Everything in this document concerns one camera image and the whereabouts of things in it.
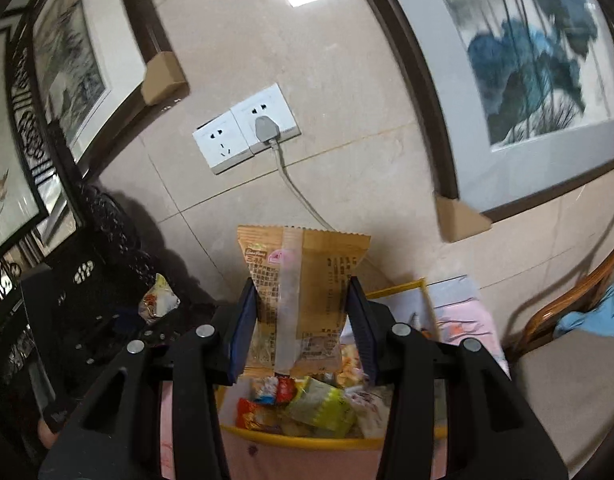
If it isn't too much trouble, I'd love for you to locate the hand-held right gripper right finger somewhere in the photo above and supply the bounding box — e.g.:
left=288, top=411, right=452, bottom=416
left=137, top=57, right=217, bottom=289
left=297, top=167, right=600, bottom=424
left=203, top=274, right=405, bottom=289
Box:
left=347, top=276, right=570, bottom=480

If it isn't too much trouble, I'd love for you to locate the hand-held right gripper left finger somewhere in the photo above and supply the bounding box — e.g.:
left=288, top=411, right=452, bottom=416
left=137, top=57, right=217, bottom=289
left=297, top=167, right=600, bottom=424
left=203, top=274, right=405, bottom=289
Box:
left=39, top=277, right=260, bottom=480

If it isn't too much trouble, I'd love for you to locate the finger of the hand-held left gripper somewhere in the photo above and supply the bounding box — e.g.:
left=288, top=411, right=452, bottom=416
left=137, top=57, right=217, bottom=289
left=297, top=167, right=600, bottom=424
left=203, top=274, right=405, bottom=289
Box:
left=137, top=305, right=198, bottom=353

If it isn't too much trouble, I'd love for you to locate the white-yellow snack packet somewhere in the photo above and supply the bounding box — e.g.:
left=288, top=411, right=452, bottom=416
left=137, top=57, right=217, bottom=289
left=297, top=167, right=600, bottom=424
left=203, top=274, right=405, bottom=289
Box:
left=139, top=273, right=182, bottom=322

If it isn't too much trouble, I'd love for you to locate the brown snack packet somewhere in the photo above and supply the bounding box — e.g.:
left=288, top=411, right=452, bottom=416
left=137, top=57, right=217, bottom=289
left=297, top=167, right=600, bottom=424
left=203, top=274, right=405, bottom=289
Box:
left=236, top=224, right=372, bottom=378

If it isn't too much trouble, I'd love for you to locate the yellow-rimmed cardboard box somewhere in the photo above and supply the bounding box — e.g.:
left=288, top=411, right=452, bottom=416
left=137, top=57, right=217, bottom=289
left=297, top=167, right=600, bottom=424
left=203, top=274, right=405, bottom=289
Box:
left=214, top=279, right=450, bottom=452

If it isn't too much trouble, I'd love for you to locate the pile of snack packets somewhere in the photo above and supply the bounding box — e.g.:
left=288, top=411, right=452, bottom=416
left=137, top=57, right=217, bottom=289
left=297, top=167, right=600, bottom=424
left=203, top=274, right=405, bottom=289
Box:
left=234, top=342, right=393, bottom=438

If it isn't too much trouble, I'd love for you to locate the black plastic crate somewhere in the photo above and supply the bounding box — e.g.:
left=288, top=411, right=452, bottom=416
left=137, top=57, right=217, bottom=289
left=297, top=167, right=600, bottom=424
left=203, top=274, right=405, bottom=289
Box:
left=19, top=184, right=220, bottom=411

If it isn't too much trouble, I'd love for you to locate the pink printed cloth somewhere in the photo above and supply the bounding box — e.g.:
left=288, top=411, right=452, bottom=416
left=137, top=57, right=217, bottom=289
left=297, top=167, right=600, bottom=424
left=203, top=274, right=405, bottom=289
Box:
left=159, top=275, right=510, bottom=480

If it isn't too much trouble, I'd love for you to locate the cardboard corner protector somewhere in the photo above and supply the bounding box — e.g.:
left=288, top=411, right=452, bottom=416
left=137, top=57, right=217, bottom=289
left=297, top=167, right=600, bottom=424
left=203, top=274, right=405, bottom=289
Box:
left=140, top=51, right=191, bottom=107
left=434, top=195, right=493, bottom=243

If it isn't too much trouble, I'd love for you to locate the wooden rattan chair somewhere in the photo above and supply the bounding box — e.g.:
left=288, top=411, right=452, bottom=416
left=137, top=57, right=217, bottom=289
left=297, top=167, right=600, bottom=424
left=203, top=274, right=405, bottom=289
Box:
left=507, top=232, right=614, bottom=361

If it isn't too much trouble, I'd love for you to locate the grey power plug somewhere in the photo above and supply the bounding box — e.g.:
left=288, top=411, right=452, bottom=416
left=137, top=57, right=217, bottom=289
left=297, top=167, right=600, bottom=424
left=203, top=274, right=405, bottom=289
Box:
left=254, top=116, right=280, bottom=145

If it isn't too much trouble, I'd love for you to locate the beige chair cushion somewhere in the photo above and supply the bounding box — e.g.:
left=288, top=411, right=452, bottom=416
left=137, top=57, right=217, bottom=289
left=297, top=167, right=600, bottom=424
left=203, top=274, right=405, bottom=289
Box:
left=512, top=330, right=614, bottom=468

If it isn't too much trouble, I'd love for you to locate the blue cloth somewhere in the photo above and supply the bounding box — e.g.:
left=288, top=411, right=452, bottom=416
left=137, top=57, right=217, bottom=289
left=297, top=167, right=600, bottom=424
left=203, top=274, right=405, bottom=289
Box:
left=554, top=283, right=614, bottom=339

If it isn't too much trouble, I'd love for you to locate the framed landscape painting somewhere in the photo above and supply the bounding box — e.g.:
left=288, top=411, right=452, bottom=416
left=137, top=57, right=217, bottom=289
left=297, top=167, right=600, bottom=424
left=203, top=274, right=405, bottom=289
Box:
left=27, top=0, right=188, bottom=163

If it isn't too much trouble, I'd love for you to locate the framed lotus painting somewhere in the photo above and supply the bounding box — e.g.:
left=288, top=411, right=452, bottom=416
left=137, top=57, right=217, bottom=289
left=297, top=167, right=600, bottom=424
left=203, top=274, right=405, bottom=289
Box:
left=347, top=0, right=614, bottom=223

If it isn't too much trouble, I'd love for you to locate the grey power cable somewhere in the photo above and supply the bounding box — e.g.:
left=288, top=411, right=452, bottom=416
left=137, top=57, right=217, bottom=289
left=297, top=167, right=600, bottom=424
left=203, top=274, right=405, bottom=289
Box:
left=269, top=142, right=338, bottom=232

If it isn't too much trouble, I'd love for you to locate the white wall socket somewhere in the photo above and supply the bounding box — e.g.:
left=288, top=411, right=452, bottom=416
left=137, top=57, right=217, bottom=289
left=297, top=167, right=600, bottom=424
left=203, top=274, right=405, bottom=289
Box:
left=192, top=110, right=253, bottom=176
left=230, top=82, right=302, bottom=155

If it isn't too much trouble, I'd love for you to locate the black lattice frame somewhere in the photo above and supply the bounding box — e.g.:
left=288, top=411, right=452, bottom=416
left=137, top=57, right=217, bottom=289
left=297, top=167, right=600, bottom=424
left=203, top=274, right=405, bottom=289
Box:
left=6, top=42, right=62, bottom=188

